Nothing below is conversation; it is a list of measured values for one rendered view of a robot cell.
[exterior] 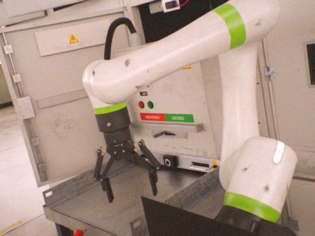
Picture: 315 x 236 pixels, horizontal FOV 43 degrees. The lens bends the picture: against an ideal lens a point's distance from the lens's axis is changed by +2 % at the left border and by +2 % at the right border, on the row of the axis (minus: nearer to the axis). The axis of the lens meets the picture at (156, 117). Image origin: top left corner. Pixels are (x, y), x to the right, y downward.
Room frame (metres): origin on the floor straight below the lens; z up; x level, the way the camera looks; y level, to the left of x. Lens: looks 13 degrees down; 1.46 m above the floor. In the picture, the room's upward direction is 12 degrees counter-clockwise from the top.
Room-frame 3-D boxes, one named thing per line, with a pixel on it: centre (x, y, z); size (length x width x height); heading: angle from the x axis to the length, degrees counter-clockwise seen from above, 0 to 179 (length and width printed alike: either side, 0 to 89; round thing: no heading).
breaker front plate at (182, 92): (1.61, -0.04, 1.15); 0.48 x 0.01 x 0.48; 41
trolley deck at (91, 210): (1.52, 0.07, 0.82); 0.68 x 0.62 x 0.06; 131
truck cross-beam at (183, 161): (1.62, -0.05, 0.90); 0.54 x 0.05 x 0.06; 41
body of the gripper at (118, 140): (1.09, 0.12, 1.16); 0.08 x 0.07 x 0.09; 79
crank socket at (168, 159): (1.60, -0.02, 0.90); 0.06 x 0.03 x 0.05; 41
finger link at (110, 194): (1.10, 0.18, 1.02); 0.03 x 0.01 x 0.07; 169
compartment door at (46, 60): (1.92, 0.33, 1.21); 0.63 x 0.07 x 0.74; 110
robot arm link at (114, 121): (1.09, 0.12, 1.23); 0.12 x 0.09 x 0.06; 169
